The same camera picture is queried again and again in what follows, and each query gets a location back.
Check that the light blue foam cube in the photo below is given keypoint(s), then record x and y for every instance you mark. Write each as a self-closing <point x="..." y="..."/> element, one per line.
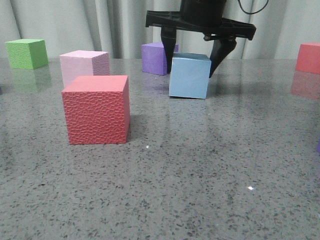
<point x="189" y="77"/>

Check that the pink foam cube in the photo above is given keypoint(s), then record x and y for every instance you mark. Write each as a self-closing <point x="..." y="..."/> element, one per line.
<point x="84" y="63"/>

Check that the green foam cube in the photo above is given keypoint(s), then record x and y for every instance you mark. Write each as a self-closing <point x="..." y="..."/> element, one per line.
<point x="27" y="54"/>

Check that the purple cube right edge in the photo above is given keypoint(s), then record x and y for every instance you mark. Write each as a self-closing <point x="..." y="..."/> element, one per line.
<point x="318" y="147"/>

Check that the large red textured cube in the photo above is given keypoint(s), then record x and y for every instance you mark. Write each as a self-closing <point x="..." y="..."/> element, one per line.
<point x="97" y="109"/>

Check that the red cube far right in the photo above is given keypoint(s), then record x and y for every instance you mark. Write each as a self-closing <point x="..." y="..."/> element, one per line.
<point x="308" y="59"/>

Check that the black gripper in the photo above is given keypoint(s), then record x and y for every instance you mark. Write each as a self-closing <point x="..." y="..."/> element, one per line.
<point x="201" y="16"/>

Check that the purple foam cube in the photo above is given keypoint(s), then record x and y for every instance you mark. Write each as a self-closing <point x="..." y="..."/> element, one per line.
<point x="154" y="59"/>

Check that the grey-green curtain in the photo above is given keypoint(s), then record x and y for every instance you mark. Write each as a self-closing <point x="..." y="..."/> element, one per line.
<point x="118" y="26"/>

